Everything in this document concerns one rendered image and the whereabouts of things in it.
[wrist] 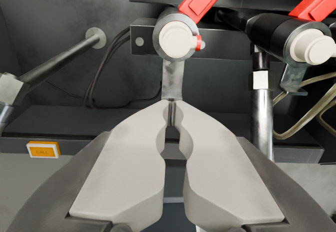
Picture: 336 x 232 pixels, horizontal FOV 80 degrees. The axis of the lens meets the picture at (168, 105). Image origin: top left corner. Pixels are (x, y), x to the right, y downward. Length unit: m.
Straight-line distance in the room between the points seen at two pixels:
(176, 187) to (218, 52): 0.58
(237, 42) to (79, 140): 0.31
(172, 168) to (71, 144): 0.49
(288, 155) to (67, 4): 0.50
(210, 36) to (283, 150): 0.27
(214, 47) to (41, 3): 0.33
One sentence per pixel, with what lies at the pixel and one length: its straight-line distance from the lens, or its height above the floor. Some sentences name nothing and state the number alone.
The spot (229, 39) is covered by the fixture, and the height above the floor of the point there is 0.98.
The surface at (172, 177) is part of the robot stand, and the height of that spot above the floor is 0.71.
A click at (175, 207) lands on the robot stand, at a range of 0.76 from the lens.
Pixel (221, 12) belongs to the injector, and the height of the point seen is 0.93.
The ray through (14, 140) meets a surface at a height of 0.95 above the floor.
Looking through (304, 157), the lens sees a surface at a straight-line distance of 0.49.
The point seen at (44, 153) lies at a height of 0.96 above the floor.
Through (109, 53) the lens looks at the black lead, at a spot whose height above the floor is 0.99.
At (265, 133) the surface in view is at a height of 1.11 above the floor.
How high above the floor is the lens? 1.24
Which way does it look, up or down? 61 degrees down
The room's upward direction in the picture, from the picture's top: 179 degrees clockwise
